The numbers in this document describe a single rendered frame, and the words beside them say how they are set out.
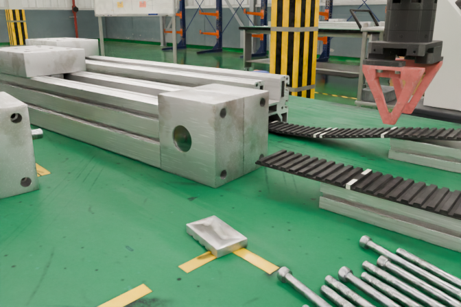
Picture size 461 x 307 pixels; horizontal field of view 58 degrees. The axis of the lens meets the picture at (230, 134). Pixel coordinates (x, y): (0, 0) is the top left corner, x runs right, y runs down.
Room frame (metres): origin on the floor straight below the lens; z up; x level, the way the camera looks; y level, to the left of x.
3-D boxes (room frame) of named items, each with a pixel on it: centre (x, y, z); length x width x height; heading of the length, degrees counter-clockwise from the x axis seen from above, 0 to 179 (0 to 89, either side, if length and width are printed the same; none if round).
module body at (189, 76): (0.92, 0.24, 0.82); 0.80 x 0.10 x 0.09; 50
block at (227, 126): (0.49, 0.01, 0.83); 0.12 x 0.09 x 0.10; 140
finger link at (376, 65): (0.51, -0.21, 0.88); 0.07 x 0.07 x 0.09; 53
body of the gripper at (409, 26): (0.53, -0.22, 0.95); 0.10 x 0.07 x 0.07; 143
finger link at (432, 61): (0.55, -0.24, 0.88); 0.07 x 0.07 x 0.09; 53
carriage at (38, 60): (0.77, 0.36, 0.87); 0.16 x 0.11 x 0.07; 50
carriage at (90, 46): (1.08, 0.43, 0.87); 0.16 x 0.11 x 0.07; 50
